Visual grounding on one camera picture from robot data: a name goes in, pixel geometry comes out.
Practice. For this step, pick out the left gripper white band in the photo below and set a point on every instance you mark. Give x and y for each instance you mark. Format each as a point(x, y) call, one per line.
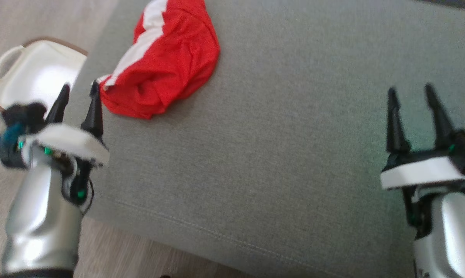
point(70, 141)

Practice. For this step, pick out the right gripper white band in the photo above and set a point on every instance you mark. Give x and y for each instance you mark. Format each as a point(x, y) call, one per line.
point(417, 172)

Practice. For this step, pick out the red white shirt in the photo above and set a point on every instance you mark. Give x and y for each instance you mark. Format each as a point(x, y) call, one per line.
point(170, 65)

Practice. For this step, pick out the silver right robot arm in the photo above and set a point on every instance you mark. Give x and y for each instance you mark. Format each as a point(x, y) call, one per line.
point(452, 235)

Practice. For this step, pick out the white laundry basket brown rim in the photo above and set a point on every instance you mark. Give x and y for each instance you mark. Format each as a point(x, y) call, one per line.
point(39, 73)

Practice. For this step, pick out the large grey sofa seat cushion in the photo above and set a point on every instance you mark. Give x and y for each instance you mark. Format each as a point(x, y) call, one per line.
point(274, 135)

